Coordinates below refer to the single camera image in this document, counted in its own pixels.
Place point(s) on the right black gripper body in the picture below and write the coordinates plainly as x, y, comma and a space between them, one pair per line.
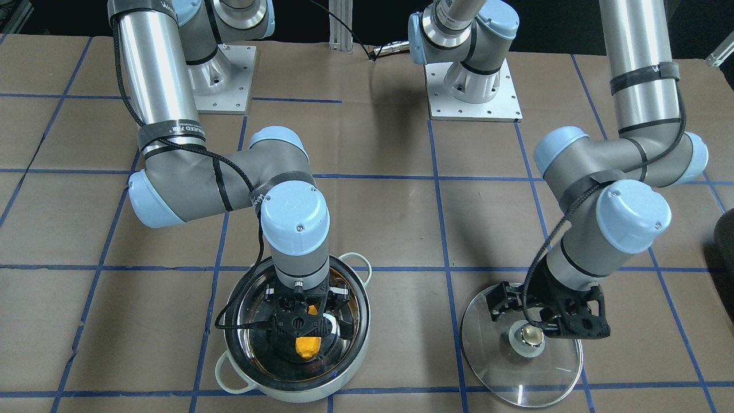
273, 295

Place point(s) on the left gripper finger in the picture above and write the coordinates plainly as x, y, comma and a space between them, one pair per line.
502, 298

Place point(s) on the glass pot lid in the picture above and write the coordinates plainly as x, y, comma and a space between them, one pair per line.
516, 361

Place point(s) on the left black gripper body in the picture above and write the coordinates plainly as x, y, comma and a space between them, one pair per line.
542, 291

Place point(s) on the yellow corn cob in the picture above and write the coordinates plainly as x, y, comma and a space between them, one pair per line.
308, 347

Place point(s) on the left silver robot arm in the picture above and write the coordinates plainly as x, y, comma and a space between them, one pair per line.
605, 189

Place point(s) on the aluminium frame post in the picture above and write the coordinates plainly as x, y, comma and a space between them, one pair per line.
340, 19

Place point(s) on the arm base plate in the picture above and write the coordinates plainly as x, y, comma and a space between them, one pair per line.
455, 93
222, 85

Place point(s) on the pale green electric pot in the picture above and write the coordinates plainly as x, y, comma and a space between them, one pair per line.
250, 363

